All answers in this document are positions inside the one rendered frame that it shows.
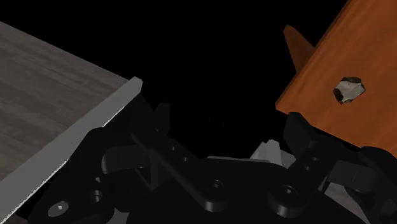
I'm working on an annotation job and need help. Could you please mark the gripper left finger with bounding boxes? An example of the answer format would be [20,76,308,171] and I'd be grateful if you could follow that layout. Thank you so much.
[27,93,231,224]

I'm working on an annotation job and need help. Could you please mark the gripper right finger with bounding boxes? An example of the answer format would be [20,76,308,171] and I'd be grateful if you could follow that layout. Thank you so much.
[268,111,397,224]

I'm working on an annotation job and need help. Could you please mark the pale grey faceted object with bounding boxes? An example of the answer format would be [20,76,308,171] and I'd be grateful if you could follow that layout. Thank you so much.
[249,139,297,170]

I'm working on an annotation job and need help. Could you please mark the small grey black lump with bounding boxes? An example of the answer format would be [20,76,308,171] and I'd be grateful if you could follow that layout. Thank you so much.
[332,76,366,105]

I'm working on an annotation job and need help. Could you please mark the orange wooden table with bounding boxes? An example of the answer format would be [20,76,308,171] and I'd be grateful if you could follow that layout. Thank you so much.
[275,0,397,157]

